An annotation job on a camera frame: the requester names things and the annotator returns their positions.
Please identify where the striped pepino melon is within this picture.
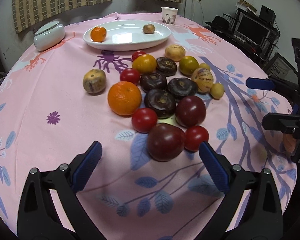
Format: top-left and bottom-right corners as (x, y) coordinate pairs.
(191, 68), (214, 93)

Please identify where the green yellow citrus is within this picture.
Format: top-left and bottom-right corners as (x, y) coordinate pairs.
(179, 56), (199, 76)

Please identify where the pale pepino melon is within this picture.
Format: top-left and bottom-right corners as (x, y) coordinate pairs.
(165, 44), (186, 62)

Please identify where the dark water chestnut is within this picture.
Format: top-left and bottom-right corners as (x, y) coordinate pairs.
(140, 73), (167, 93)
(156, 57), (177, 76)
(144, 89), (177, 119)
(167, 77), (198, 100)

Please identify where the large dark red plum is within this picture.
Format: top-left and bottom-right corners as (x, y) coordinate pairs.
(147, 123), (185, 162)

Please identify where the yellow orange citrus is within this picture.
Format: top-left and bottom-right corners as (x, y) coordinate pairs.
(132, 54), (157, 75)

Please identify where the red tomato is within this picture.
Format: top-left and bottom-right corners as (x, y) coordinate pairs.
(132, 50), (146, 61)
(184, 126), (209, 152)
(120, 68), (141, 86)
(132, 108), (158, 133)

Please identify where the brown pepino melon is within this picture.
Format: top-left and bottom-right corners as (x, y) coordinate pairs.
(142, 23), (155, 34)

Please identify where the orange mandarin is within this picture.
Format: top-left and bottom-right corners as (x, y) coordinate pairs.
(107, 81), (142, 116)
(90, 26), (107, 42)

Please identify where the brownish pepino melon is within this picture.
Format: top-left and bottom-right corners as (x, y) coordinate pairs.
(83, 69), (107, 94)

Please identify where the person's right hand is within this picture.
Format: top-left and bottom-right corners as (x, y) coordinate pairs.
(283, 134), (296, 153)

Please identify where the computer monitor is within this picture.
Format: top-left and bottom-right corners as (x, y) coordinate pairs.
(234, 14), (270, 46)

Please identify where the pink patterned tablecloth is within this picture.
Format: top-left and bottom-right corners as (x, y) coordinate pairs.
(0, 13), (297, 239)

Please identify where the floral paper cup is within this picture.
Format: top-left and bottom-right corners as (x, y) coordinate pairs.
(161, 7), (179, 25)

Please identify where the white oval plate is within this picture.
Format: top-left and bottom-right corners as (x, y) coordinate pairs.
(83, 20), (171, 51)

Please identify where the white lidded ceramic jar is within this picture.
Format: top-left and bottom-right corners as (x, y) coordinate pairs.
(33, 21), (65, 51)

